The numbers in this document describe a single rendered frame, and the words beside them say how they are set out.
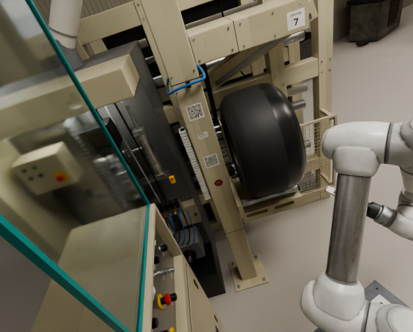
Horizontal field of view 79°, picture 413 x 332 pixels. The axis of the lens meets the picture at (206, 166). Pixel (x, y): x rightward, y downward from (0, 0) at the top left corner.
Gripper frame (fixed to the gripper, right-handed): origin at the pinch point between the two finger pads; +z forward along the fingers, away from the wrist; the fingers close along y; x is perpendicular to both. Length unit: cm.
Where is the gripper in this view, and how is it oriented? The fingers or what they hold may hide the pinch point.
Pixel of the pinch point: (333, 192)
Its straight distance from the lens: 139.0
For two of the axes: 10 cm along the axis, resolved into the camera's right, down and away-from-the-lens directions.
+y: 1.6, 3.9, 9.0
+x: 5.3, -8.1, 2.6
